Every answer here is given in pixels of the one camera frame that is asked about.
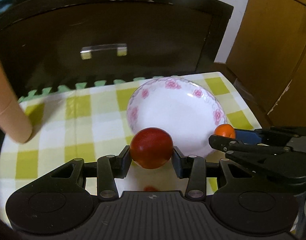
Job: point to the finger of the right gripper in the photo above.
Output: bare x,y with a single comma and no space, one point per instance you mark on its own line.
250,137
226,145

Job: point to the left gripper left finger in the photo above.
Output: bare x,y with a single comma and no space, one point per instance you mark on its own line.
109,168

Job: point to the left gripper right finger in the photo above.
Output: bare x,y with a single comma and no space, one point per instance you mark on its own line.
193,168

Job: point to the small orange tangerine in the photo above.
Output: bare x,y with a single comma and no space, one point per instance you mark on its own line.
225,130

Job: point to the large red tomato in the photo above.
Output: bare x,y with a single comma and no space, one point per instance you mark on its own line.
151,148

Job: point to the red cherry tomato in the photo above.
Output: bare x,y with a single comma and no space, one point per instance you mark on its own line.
150,189

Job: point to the green checkered tablecloth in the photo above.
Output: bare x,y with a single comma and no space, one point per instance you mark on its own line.
91,123

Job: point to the white floral porcelain bowl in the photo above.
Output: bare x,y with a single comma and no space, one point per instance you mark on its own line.
188,112

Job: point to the brown wooden wardrobe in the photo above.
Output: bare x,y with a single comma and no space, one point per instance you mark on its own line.
269,59

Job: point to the green foam mat edge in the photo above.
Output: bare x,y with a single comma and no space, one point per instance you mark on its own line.
45,91

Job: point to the pink ribbed cylinder case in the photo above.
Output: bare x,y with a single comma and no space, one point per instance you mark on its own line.
13,121

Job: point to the dark wooden cabinet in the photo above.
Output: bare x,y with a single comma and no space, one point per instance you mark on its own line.
40,40

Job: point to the silver drawer handle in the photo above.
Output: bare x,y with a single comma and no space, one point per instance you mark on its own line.
121,49

